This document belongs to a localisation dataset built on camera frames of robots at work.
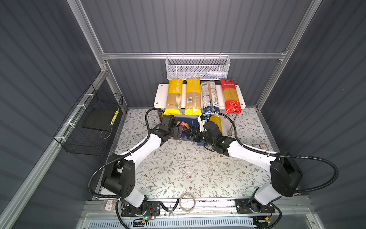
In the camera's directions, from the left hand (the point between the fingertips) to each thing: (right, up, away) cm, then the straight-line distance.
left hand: (173, 128), depth 89 cm
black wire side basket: (-43, 0, -17) cm, 46 cm away
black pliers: (0, -42, -17) cm, 45 cm away
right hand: (+11, -2, -7) cm, 13 cm away
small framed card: (+61, -13, +7) cm, 63 cm away
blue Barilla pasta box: (+8, +2, +5) cm, 10 cm away
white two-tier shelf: (-7, +19, -9) cm, 22 cm away
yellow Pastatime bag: (+31, +5, +11) cm, 33 cm away
